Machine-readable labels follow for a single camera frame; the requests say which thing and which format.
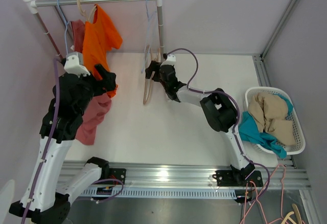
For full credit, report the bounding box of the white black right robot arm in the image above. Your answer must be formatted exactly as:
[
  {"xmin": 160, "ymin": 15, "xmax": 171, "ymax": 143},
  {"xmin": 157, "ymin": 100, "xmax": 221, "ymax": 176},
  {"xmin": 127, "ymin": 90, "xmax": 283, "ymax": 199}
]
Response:
[{"xmin": 145, "ymin": 61, "xmax": 255, "ymax": 186}]

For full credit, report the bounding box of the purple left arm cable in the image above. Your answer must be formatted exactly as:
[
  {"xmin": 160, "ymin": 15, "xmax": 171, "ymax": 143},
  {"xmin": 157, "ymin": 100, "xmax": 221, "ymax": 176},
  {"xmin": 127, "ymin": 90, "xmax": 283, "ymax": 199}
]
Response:
[{"xmin": 19, "ymin": 57, "xmax": 124, "ymax": 224}]

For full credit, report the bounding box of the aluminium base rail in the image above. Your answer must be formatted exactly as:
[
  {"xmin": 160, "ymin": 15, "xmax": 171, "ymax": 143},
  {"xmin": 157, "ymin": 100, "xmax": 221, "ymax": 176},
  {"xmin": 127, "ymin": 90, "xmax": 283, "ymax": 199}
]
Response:
[{"xmin": 32, "ymin": 160, "xmax": 312, "ymax": 190}]

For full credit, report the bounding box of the black mounting plate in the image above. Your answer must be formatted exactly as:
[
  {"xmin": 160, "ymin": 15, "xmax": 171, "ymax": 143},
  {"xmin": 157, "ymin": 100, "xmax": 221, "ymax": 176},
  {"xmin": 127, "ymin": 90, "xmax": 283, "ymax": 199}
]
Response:
[
  {"xmin": 100, "ymin": 168, "xmax": 127, "ymax": 184},
  {"xmin": 212, "ymin": 170, "xmax": 264, "ymax": 187}
]

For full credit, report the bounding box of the pink t shirt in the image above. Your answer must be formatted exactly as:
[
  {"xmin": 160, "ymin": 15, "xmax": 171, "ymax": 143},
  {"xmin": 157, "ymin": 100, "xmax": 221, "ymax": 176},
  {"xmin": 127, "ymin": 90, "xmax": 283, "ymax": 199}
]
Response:
[{"xmin": 70, "ymin": 19, "xmax": 111, "ymax": 146}]

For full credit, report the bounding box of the white plastic laundry basket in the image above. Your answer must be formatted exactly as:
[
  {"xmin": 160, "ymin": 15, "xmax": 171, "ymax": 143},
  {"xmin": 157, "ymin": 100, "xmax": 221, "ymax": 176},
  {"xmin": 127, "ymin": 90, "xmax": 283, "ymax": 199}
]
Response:
[{"xmin": 245, "ymin": 86, "xmax": 306, "ymax": 155}]

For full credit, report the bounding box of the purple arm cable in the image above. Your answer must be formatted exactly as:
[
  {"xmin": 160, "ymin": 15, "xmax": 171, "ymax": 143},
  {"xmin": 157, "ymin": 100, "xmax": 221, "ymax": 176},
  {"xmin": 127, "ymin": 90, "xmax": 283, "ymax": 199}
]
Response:
[
  {"xmin": 166, "ymin": 48, "xmax": 270, "ymax": 204},
  {"xmin": 19, "ymin": 57, "xmax": 124, "ymax": 224}
]

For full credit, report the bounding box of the beige wooden hanger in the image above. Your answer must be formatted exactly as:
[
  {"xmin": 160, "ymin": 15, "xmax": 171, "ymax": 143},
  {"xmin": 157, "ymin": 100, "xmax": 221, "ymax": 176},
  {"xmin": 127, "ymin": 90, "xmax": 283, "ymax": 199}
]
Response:
[
  {"xmin": 76, "ymin": 0, "xmax": 98, "ymax": 22},
  {"xmin": 142, "ymin": 44, "xmax": 161, "ymax": 105}
]

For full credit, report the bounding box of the teal t shirt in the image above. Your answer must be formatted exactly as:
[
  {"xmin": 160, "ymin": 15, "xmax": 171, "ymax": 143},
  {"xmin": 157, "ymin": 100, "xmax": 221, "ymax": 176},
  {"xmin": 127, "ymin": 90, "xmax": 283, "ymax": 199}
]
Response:
[{"xmin": 239, "ymin": 95, "xmax": 293, "ymax": 158}]

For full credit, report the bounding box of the pink wire hanger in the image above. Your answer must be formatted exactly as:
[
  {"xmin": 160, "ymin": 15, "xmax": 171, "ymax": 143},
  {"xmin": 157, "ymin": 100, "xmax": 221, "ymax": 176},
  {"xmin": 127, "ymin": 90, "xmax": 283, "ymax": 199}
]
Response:
[{"xmin": 240, "ymin": 164, "xmax": 286, "ymax": 223}]

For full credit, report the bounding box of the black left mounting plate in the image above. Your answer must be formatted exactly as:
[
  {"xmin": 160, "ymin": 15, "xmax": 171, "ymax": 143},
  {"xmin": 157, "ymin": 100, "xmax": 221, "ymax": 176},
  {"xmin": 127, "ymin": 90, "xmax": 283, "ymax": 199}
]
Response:
[{"xmin": 100, "ymin": 168, "xmax": 127, "ymax": 184}]

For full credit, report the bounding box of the metal clothes rack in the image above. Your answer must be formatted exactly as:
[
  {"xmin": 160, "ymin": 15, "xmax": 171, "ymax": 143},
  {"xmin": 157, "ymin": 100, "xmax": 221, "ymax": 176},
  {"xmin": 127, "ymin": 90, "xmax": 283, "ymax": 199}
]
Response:
[{"xmin": 22, "ymin": 0, "xmax": 165, "ymax": 53}]

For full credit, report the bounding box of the white slotted cable duct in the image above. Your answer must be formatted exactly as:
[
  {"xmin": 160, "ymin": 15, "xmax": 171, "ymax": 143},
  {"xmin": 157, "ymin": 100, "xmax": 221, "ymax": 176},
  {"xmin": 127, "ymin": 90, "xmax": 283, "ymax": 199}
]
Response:
[{"xmin": 80, "ymin": 186, "xmax": 237, "ymax": 200}]

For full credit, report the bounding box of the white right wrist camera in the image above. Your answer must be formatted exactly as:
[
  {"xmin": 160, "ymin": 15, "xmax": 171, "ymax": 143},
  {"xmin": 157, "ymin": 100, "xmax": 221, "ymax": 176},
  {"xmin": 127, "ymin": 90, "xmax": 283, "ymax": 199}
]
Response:
[{"xmin": 161, "ymin": 54, "xmax": 176, "ymax": 66}]

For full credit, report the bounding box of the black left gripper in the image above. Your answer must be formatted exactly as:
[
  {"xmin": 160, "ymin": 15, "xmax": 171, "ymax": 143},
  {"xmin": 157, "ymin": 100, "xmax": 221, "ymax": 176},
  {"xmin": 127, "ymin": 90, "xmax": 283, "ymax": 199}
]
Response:
[{"xmin": 74, "ymin": 63, "xmax": 115, "ymax": 116}]

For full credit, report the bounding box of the wooden hanger on floor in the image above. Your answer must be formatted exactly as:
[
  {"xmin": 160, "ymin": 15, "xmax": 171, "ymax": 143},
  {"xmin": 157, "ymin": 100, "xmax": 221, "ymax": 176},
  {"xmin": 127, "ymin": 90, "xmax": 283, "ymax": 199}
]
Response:
[{"xmin": 281, "ymin": 204, "xmax": 304, "ymax": 224}]

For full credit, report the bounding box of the light blue wire hanger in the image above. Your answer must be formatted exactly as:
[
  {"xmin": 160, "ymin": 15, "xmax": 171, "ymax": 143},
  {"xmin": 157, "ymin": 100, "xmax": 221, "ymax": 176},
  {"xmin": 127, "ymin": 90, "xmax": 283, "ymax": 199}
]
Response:
[
  {"xmin": 141, "ymin": 0, "xmax": 157, "ymax": 74},
  {"xmin": 56, "ymin": 0, "xmax": 70, "ymax": 55}
]

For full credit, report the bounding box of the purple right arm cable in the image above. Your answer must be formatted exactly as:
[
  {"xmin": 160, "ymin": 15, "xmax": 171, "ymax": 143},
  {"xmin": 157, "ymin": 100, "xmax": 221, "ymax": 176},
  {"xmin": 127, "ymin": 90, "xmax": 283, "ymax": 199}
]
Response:
[{"xmin": 166, "ymin": 48, "xmax": 270, "ymax": 204}]

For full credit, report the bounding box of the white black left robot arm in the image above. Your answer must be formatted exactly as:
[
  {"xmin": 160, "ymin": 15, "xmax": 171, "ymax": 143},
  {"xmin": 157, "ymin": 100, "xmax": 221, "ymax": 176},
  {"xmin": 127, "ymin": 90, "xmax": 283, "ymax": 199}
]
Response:
[{"xmin": 9, "ymin": 64, "xmax": 116, "ymax": 223}]

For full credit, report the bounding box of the beige t shirt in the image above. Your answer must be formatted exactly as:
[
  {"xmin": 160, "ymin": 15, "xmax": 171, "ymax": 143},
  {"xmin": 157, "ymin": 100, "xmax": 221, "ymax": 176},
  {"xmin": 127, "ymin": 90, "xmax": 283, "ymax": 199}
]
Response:
[{"xmin": 248, "ymin": 92, "xmax": 296, "ymax": 146}]

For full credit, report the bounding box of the orange t shirt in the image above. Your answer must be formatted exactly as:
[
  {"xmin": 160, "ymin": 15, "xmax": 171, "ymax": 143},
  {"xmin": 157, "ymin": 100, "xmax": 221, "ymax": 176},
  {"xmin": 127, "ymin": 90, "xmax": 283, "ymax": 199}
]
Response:
[{"xmin": 81, "ymin": 4, "xmax": 123, "ymax": 99}]

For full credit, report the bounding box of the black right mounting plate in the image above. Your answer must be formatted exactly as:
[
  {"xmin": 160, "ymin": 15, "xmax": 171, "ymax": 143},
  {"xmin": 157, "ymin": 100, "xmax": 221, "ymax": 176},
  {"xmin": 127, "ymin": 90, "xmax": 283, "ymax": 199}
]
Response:
[{"xmin": 212, "ymin": 170, "xmax": 264, "ymax": 187}]

